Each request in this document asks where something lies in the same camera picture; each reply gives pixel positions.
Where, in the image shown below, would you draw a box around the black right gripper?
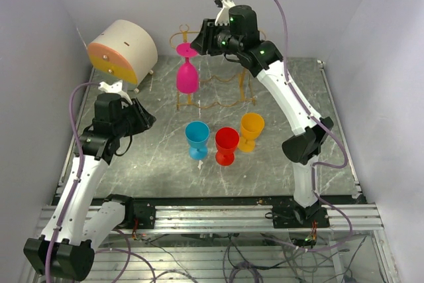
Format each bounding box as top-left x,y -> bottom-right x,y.
191,19 -> 243,56

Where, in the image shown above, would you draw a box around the pink wine glass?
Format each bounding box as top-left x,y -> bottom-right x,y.
176,42 -> 199,94

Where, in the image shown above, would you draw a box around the blue wine glass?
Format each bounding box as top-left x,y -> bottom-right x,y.
185,121 -> 210,160

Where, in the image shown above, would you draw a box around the red wine glass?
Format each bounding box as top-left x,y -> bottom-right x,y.
215,127 -> 239,166

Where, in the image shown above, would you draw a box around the orange wine glass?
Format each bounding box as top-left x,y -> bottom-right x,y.
238,113 -> 264,152

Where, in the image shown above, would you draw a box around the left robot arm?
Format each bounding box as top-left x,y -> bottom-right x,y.
23,93 -> 156,281

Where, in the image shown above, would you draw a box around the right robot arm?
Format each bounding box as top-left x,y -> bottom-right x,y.
190,0 -> 334,227

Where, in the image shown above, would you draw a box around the round beige drawer cabinet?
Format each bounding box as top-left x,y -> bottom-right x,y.
87,19 -> 158,89

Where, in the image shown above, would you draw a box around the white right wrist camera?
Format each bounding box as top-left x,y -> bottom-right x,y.
215,0 -> 235,26

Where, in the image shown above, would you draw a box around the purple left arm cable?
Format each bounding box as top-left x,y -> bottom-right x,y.
44,82 -> 102,283

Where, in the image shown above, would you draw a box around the gold wire wine glass rack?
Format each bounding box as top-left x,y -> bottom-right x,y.
169,24 -> 256,111

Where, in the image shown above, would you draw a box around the aluminium rail frame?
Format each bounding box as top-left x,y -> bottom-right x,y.
72,56 -> 399,282

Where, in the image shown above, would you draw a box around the loose cables under frame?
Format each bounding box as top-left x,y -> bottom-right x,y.
105,229 -> 375,283

